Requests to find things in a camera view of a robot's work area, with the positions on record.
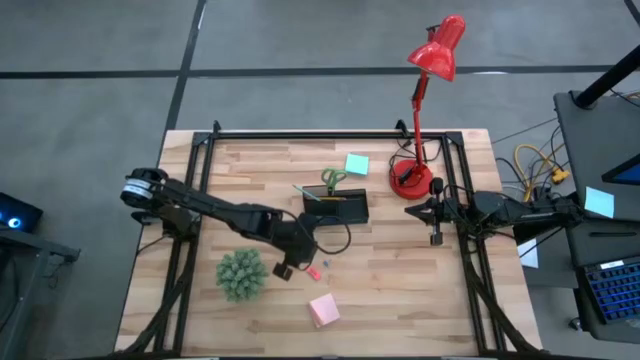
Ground black mesh desk organizer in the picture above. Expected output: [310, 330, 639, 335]
[301, 187, 370, 227]

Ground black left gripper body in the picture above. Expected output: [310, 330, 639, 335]
[272, 249, 317, 282]

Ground black computer with blue light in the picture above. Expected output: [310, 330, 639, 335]
[0, 191, 45, 234]

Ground yellow cable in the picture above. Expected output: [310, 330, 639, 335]
[513, 143, 571, 209]

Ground green succulent in patterned pot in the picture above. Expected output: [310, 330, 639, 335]
[215, 247, 270, 304]

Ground black aluminium table frame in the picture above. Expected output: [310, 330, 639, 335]
[117, 119, 544, 359]

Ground black monitor pole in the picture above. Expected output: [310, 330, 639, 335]
[571, 44, 640, 110]

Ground grey metal stand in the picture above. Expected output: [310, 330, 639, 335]
[0, 223, 82, 360]

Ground black monitor with blue screen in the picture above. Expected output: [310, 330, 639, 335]
[601, 153, 640, 187]

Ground teal sticky note pad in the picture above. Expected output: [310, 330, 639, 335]
[344, 153, 372, 177]

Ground white paper sheet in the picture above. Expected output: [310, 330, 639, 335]
[517, 238, 540, 270]

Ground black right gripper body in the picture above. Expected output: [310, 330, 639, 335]
[430, 177, 467, 247]

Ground grey side desk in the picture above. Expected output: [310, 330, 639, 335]
[553, 89, 640, 223]

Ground teal pen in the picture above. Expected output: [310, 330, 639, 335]
[291, 183, 321, 202]

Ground green-handled scissors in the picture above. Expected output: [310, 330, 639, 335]
[320, 168, 349, 196]

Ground light blue sticky note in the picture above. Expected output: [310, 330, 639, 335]
[583, 186, 616, 220]

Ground laptop with lit keyboard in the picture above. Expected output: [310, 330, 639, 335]
[576, 254, 640, 326]

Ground red desk lamp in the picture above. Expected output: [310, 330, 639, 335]
[389, 13, 467, 201]

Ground pink sticky note pad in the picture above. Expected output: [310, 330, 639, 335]
[307, 292, 342, 329]

